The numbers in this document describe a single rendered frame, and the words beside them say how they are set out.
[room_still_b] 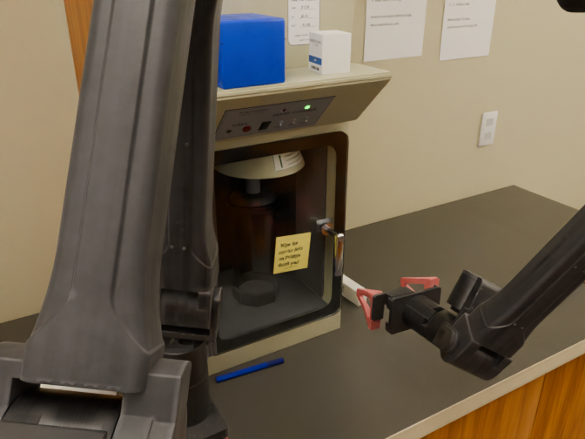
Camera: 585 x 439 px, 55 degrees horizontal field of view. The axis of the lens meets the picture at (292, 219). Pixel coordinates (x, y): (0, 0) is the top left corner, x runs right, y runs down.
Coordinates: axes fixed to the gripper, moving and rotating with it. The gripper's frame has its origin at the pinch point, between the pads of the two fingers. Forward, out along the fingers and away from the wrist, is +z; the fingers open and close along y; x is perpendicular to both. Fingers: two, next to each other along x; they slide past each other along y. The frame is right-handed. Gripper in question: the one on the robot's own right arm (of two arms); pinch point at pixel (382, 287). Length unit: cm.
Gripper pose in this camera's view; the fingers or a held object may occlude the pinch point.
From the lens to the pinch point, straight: 101.9
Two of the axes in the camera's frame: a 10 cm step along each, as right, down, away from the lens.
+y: -8.8, 1.5, -4.5
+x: -0.2, 9.4, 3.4
